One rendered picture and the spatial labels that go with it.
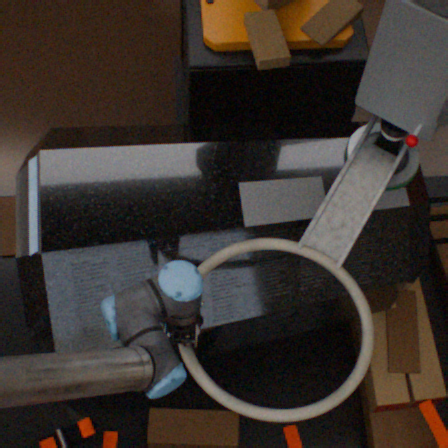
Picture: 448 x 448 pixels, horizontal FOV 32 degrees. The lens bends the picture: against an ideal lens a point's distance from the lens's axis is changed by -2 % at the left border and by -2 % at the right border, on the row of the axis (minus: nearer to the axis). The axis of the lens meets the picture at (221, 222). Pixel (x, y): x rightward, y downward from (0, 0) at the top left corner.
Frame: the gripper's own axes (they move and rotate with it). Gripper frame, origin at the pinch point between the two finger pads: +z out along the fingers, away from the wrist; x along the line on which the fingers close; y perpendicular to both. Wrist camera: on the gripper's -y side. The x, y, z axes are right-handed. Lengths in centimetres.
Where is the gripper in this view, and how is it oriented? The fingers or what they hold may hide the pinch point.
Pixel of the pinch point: (181, 331)
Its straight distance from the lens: 197.5
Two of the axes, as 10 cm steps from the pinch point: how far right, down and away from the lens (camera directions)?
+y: -0.2, 8.7, -4.8
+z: -0.4, 4.8, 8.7
